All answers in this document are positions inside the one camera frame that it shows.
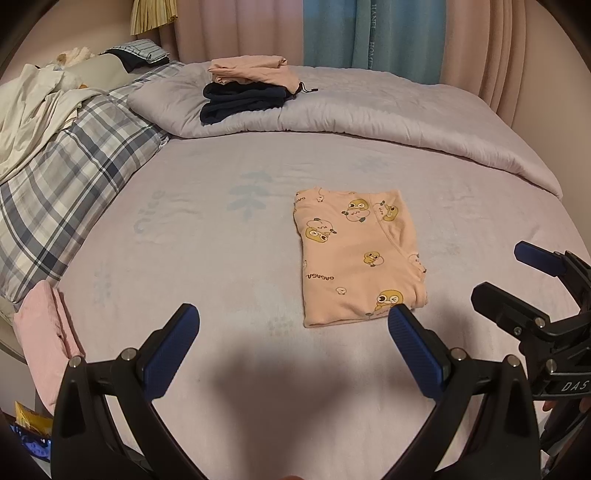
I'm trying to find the pink curtain left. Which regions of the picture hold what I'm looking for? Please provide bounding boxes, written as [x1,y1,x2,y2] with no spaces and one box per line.
[174,0,304,65]

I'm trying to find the white crumpled cloth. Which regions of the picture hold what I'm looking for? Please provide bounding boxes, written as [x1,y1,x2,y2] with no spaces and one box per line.
[1,64,102,182]

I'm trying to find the pink curtain right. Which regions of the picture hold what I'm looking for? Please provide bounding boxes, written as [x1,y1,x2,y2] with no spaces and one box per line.
[440,0,527,125]

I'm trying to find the striped blue pillow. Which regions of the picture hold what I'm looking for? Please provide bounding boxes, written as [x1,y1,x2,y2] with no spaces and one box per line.
[108,39,168,64]

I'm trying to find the yellow tassel fringe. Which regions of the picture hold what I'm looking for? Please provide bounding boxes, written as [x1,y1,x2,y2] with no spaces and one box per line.
[130,0,178,35]

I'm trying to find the pink folded cloth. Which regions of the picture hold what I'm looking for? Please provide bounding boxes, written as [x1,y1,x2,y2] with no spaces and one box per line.
[13,280,85,414]

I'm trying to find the folded navy garment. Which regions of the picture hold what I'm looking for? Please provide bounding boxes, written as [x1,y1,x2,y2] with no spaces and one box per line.
[199,81,317,125]

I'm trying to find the folded peach garment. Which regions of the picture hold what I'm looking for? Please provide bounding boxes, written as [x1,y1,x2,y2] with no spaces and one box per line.
[208,55,301,94]

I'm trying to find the plaid blue white pillow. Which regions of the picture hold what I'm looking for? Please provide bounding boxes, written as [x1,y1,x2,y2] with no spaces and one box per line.
[1,61,182,305]

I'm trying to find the blue curtain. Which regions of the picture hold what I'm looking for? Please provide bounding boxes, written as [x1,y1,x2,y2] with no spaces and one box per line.
[304,0,447,84]

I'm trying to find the orange duck print shirt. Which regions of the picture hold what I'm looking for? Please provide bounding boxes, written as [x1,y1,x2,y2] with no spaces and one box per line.
[294,187,428,328]

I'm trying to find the right hand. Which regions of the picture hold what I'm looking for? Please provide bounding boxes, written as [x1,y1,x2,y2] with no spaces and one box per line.
[542,400,558,412]

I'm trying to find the grey beige pillow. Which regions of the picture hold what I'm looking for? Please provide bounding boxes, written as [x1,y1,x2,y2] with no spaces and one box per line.
[67,54,134,91]

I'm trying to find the pink curtain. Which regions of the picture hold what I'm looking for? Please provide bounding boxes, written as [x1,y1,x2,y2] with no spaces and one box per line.
[440,0,527,125]
[174,0,304,65]

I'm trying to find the grey folded duvet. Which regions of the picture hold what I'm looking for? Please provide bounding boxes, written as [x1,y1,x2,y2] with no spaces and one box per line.
[127,63,563,197]

